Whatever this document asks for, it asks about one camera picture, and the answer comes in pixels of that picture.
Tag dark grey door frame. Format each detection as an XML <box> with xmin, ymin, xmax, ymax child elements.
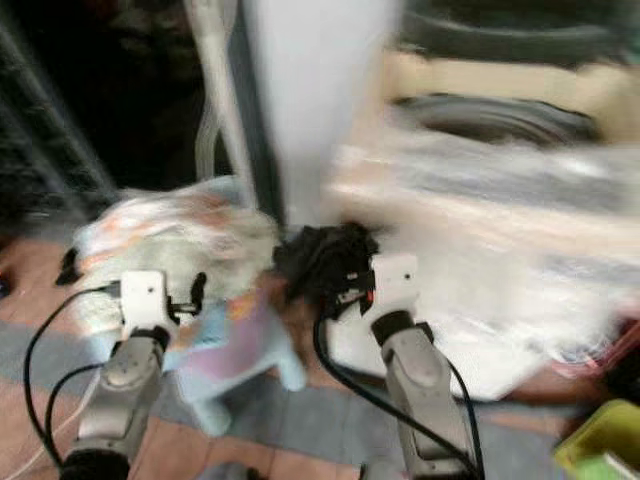
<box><xmin>228</xmin><ymin>0</ymin><xmax>283</xmax><ymax>223</ymax></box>

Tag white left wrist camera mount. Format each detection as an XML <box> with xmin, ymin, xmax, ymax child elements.
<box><xmin>119</xmin><ymin>269</ymin><xmax>172</xmax><ymax>333</ymax></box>

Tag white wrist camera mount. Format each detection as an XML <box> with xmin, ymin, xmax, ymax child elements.
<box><xmin>368</xmin><ymin>252</ymin><xmax>422</xmax><ymax>323</ymax></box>
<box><xmin>119</xmin><ymin>269</ymin><xmax>172</xmax><ymax>333</ymax></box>

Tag white top-load washing machine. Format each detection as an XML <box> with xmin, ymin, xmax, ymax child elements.
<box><xmin>324</xmin><ymin>0</ymin><xmax>640</xmax><ymax>403</ymax></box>

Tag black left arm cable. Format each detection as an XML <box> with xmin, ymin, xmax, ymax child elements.
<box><xmin>21</xmin><ymin>285</ymin><xmax>123</xmax><ymax>471</ymax></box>

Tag small black floor item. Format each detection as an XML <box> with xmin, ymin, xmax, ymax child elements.
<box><xmin>55</xmin><ymin>247</ymin><xmax>84</xmax><ymax>287</ymax></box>

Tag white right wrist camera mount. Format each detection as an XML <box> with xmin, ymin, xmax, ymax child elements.
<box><xmin>368</xmin><ymin>252</ymin><xmax>422</xmax><ymax>323</ymax></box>

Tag light blue plastic stool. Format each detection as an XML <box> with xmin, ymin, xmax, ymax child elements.
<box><xmin>98</xmin><ymin>174</ymin><xmax>308</xmax><ymax>439</ymax></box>

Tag floral pale clothes pile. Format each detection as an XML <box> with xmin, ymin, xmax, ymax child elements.
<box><xmin>71</xmin><ymin>190</ymin><xmax>282</xmax><ymax>337</ymax></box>

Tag white plastic pipe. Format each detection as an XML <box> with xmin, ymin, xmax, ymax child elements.
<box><xmin>184</xmin><ymin>0</ymin><xmax>249</xmax><ymax>183</ymax></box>

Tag grey metal grate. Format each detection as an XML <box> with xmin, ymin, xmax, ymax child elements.
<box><xmin>0</xmin><ymin>18</ymin><xmax>118</xmax><ymax>227</ymax></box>

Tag green plastic bin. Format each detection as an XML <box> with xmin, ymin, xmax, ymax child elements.
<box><xmin>550</xmin><ymin>398</ymin><xmax>640</xmax><ymax>480</ymax></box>

